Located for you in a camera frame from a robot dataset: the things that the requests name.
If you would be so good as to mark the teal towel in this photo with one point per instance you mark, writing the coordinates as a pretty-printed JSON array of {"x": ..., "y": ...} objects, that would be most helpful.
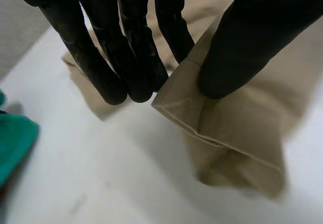
[{"x": 15, "y": 143}]

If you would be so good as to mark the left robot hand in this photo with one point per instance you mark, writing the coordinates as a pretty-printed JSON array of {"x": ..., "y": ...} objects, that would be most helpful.
[{"x": 234, "y": 52}]

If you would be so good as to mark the beige shorts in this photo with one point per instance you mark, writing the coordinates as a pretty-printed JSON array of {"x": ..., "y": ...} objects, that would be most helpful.
[{"x": 234, "y": 128}]

